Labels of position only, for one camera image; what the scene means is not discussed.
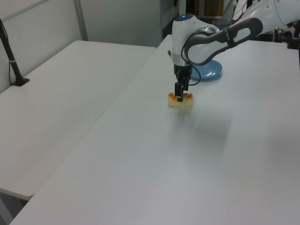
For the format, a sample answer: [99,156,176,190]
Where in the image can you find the bread with orange topping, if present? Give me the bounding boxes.
[167,92,195,108]

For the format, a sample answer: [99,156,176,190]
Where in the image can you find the black camera stand pole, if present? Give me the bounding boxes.
[0,18,30,88]

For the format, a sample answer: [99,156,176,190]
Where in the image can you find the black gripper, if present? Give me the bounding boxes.
[173,62,193,103]

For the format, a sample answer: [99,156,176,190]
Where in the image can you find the blue plate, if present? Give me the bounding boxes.
[190,59,224,81]

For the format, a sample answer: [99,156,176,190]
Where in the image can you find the black clamp mount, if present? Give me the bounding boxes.
[286,20,300,50]

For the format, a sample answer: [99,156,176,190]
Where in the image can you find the black cable on stand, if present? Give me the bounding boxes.
[0,22,14,85]

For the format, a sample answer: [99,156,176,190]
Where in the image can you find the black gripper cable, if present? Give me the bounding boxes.
[180,27,221,86]

